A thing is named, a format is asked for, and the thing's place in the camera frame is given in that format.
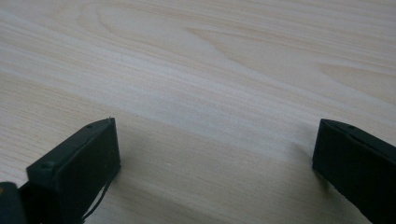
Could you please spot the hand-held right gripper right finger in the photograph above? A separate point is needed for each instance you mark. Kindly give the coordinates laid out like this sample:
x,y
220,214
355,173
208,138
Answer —
x,y
355,165

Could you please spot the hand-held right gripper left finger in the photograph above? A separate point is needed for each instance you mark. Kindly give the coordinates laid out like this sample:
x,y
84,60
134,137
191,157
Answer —
x,y
74,165

